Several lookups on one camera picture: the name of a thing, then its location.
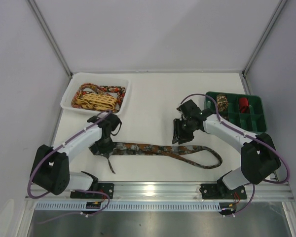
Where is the orange grey floral tie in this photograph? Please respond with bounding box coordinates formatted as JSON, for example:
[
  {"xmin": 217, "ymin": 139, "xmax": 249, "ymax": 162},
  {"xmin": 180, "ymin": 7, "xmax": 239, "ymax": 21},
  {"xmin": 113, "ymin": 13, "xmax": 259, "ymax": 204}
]
[{"xmin": 101, "ymin": 142, "xmax": 223, "ymax": 173}]

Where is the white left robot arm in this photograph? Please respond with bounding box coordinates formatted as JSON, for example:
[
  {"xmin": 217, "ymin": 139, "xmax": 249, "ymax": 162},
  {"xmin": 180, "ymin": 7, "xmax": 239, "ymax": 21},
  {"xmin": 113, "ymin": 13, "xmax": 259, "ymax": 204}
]
[{"xmin": 27, "ymin": 113, "xmax": 122, "ymax": 199}]

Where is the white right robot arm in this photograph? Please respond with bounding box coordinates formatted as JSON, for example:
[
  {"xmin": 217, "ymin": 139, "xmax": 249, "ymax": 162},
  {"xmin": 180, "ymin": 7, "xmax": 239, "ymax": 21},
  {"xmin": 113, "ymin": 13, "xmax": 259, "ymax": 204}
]
[{"xmin": 172, "ymin": 100, "xmax": 281, "ymax": 190}]

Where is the rolled leopard pattern tie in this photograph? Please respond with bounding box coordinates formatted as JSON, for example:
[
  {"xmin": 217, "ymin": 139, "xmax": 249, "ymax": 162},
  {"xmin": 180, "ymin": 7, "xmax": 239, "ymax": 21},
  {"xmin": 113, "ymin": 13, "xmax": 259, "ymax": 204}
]
[{"xmin": 216, "ymin": 93, "xmax": 228, "ymax": 111}]

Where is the gold patterned tie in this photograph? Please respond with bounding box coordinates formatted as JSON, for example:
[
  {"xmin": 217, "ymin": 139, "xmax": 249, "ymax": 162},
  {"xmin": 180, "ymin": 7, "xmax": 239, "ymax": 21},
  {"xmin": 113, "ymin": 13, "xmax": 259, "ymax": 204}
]
[{"xmin": 71, "ymin": 92, "xmax": 117, "ymax": 111}]

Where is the rolled red tie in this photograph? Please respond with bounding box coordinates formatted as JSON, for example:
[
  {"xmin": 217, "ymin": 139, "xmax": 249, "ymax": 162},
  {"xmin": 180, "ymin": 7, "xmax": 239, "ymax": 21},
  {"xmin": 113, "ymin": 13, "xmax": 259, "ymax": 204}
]
[{"xmin": 238, "ymin": 97, "xmax": 250, "ymax": 114}]

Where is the green compartment organizer tray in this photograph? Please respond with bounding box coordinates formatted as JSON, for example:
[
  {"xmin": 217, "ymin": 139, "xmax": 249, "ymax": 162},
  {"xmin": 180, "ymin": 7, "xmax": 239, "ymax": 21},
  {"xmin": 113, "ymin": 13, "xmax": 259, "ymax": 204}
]
[{"xmin": 204, "ymin": 91, "xmax": 267, "ymax": 134}]

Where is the white perforated plastic basket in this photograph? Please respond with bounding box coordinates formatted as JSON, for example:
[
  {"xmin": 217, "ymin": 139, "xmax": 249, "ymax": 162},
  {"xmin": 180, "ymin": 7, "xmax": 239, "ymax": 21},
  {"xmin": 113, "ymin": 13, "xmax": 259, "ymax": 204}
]
[{"xmin": 60, "ymin": 73, "xmax": 131, "ymax": 115}]

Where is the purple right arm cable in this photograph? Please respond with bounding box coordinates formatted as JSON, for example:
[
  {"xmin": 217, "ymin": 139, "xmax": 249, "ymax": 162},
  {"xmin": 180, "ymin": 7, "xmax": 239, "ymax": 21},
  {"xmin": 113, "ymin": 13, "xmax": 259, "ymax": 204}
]
[{"xmin": 180, "ymin": 93, "xmax": 291, "ymax": 217}]

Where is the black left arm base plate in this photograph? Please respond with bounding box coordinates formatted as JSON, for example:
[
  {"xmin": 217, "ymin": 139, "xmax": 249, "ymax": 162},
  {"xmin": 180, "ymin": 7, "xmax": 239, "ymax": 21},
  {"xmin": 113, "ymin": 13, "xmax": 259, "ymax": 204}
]
[{"xmin": 70, "ymin": 183, "xmax": 114, "ymax": 199}]

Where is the aluminium front rail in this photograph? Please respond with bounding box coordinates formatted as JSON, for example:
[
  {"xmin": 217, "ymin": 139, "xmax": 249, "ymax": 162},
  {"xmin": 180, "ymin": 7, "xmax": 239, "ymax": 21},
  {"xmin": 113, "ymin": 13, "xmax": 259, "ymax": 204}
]
[{"xmin": 24, "ymin": 182, "xmax": 295, "ymax": 201}]

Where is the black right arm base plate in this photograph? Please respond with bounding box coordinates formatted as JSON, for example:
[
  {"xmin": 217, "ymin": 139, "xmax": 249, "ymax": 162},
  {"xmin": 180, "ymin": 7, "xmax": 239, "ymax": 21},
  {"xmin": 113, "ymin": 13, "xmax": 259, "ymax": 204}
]
[{"xmin": 199, "ymin": 183, "xmax": 247, "ymax": 200}]

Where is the white slotted cable duct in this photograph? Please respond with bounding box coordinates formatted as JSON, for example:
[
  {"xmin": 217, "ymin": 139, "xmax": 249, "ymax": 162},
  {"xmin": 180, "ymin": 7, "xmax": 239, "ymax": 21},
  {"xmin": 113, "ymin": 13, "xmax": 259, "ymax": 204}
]
[{"xmin": 35, "ymin": 201, "xmax": 222, "ymax": 212}]

